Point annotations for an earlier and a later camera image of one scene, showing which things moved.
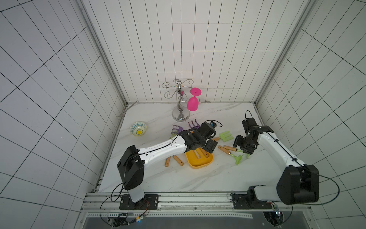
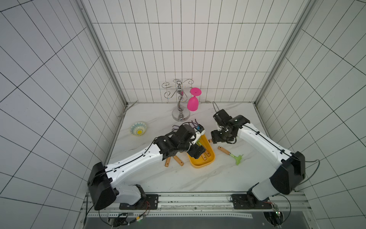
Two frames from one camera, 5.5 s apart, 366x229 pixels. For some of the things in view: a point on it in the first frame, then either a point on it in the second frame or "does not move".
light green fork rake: x=238 y=158 does not move
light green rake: x=177 y=159 does not move
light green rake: x=167 y=161 does not move
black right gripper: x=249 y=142 → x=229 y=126
